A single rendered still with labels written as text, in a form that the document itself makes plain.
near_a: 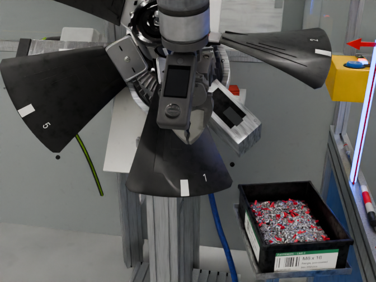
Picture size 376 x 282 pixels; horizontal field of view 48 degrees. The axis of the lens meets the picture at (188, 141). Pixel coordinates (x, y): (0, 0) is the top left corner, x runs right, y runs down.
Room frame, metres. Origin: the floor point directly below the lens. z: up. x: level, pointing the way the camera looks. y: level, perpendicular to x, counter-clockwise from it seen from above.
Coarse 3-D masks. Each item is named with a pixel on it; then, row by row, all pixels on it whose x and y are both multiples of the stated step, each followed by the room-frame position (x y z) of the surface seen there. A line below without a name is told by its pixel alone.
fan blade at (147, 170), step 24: (144, 144) 0.73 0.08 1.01; (168, 144) 0.74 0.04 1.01; (192, 144) 0.77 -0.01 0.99; (144, 168) 0.70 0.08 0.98; (168, 168) 0.72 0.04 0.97; (192, 168) 0.74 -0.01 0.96; (216, 168) 0.76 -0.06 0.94; (144, 192) 0.68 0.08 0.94; (168, 192) 0.69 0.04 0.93; (192, 192) 0.71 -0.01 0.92
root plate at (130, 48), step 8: (120, 40) 0.90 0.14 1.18; (128, 40) 0.90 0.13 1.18; (112, 48) 0.89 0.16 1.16; (128, 48) 0.90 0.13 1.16; (136, 48) 0.91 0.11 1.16; (112, 56) 0.89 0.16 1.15; (120, 56) 0.90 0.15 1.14; (128, 56) 0.90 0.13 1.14; (136, 56) 0.91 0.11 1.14; (120, 64) 0.90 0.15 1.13; (128, 64) 0.90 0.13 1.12; (136, 64) 0.91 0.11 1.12; (144, 64) 0.91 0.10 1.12; (120, 72) 0.90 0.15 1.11; (128, 72) 0.90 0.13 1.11; (136, 72) 0.91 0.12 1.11; (128, 80) 0.91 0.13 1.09
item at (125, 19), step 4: (128, 0) 0.98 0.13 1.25; (132, 0) 0.97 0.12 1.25; (136, 0) 0.96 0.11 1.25; (140, 0) 0.96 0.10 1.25; (124, 4) 0.99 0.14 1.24; (128, 4) 0.98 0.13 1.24; (132, 4) 0.97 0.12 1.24; (124, 8) 0.99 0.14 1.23; (128, 8) 0.98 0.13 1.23; (132, 8) 0.97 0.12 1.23; (124, 12) 0.99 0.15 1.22; (128, 12) 0.98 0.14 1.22; (124, 16) 0.99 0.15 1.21; (128, 16) 0.98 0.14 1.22; (120, 20) 1.00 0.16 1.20; (124, 20) 0.99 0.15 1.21; (128, 20) 0.99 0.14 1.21; (124, 24) 0.99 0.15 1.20; (128, 28) 0.99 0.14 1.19
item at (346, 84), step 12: (336, 60) 1.15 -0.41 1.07; (348, 60) 1.15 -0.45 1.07; (336, 72) 1.07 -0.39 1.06; (348, 72) 1.06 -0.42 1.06; (360, 72) 1.05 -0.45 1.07; (336, 84) 1.06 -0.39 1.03; (348, 84) 1.06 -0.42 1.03; (360, 84) 1.05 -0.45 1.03; (336, 96) 1.06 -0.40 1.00; (348, 96) 1.06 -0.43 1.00; (360, 96) 1.05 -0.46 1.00
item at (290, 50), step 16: (224, 32) 0.93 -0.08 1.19; (240, 32) 0.95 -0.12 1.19; (256, 32) 0.95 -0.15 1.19; (272, 32) 0.95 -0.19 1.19; (288, 32) 0.95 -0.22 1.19; (304, 32) 0.94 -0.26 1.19; (320, 32) 0.94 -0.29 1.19; (240, 48) 0.83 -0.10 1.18; (256, 48) 0.84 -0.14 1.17; (272, 48) 0.85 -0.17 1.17; (288, 48) 0.85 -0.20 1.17; (304, 48) 0.86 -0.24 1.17; (320, 48) 0.87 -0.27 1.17; (272, 64) 0.80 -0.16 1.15; (288, 64) 0.80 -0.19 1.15; (304, 64) 0.80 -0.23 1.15; (320, 64) 0.81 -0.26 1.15; (304, 80) 0.77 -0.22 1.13; (320, 80) 0.77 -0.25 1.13
